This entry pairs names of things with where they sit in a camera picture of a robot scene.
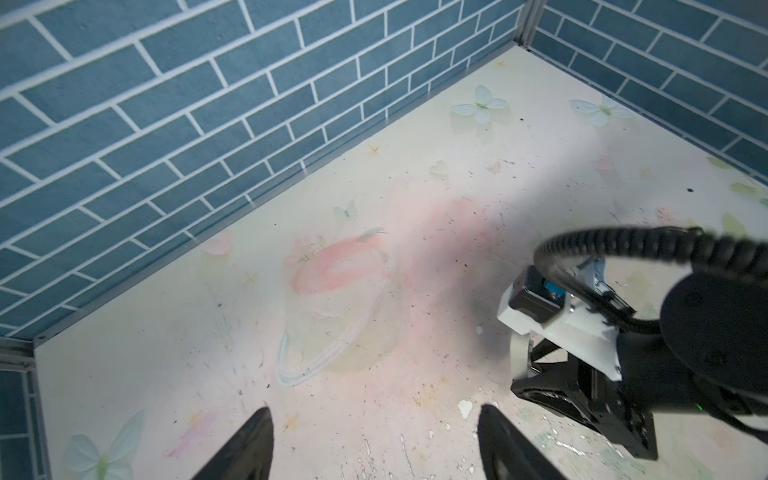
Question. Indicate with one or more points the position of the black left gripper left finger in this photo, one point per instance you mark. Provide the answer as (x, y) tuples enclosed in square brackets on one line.
[(248, 454)]

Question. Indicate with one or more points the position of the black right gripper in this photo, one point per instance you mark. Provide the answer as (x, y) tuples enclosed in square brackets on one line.
[(653, 380)]

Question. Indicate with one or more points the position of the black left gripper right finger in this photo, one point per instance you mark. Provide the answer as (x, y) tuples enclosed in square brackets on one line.
[(506, 453)]

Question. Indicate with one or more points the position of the beige stapler base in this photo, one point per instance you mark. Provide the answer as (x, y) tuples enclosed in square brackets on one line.
[(519, 350)]

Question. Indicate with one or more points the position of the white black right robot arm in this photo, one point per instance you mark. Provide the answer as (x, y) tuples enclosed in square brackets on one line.
[(708, 355)]

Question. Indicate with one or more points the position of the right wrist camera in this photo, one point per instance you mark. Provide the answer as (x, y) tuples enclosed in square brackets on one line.
[(533, 306)]

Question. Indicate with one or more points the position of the aluminium corner frame post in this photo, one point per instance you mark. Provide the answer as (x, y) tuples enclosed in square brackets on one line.
[(528, 20)]

